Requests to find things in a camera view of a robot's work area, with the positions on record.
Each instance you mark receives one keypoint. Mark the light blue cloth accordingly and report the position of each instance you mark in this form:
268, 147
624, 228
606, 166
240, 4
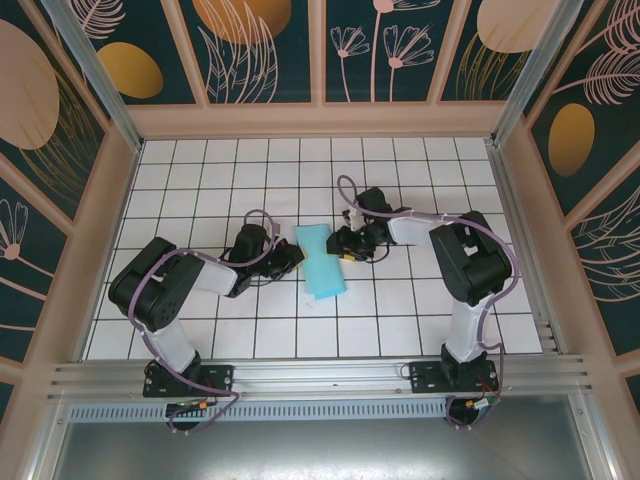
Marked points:
320, 270

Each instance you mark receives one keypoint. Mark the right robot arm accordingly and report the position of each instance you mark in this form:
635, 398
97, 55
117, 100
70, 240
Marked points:
470, 265

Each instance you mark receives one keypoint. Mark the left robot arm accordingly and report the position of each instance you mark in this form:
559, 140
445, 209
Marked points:
150, 285

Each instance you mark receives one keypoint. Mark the grey metal panel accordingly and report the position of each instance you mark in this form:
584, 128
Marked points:
320, 450

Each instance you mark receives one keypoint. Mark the aluminium mounting rail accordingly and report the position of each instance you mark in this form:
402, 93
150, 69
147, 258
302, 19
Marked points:
320, 375

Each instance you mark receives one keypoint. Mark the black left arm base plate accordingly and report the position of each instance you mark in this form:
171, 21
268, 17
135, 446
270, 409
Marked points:
220, 380

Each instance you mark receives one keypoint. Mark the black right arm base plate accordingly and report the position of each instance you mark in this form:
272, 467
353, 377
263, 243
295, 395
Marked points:
425, 382

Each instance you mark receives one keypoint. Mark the aluminium side rail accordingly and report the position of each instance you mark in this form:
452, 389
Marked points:
525, 250

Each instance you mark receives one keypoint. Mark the aluminium frame post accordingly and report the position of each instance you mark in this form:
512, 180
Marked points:
535, 65
95, 75

